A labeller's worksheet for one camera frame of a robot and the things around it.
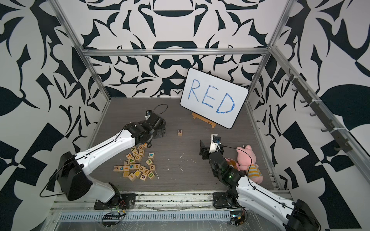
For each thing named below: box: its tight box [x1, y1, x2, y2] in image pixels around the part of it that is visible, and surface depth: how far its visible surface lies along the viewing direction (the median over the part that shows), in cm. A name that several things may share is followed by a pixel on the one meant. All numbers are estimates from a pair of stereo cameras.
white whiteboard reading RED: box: [179, 67, 250, 130], surface depth 96 cm
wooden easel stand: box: [191, 112, 217, 129], surface depth 104 cm
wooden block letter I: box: [127, 172, 137, 182], surface depth 81 cm
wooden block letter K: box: [133, 163, 141, 170], surface depth 85 cm
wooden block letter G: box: [149, 164, 156, 172], surface depth 85 cm
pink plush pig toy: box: [236, 145, 264, 185], surface depth 83 cm
